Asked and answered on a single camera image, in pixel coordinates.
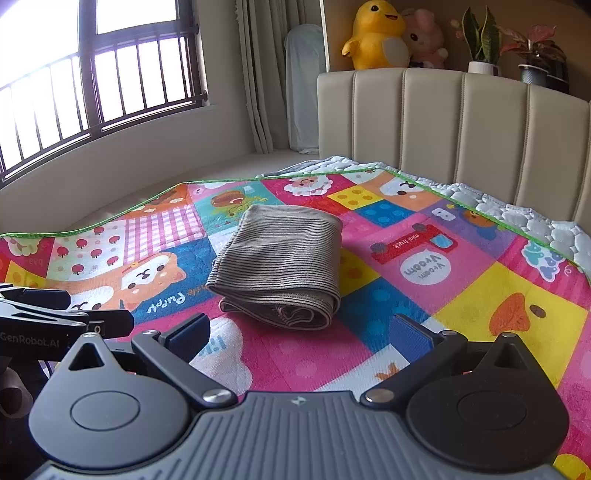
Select yellow duck plush toy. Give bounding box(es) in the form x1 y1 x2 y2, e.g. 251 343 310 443
342 0 411 71

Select beige curtain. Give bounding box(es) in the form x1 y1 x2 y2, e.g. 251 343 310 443
233 0 325 156

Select window with dark bars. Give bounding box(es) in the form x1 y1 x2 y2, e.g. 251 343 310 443
0 0 209 186

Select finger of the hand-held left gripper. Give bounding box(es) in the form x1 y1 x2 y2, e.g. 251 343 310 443
0 284 71 310
0 300 136 339

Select green potted plant white pot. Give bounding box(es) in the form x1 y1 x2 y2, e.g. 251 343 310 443
455 6 503 77

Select white quilted mattress pad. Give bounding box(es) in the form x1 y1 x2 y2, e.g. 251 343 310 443
256 156 591 274

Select white covered standing appliance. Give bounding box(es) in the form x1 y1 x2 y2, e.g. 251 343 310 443
283 25 327 156

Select person's left hand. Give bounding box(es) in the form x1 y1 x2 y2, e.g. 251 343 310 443
0 368 34 419

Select red-leaved potted plant dark pot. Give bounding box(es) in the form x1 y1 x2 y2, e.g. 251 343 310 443
499 25 568 88

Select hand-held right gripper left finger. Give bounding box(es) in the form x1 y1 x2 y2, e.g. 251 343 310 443
68 313 239 411

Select colourful printed blanket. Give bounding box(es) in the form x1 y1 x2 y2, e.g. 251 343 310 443
0 167 591 480

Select brown striped garment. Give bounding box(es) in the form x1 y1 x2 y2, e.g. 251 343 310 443
206 204 344 331

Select pink plush toy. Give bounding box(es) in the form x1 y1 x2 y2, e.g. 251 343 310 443
401 7 450 70

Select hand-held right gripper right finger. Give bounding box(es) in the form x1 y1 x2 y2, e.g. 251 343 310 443
360 314 533 410

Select beige padded headboard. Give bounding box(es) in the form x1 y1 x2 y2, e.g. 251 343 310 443
317 67 591 223

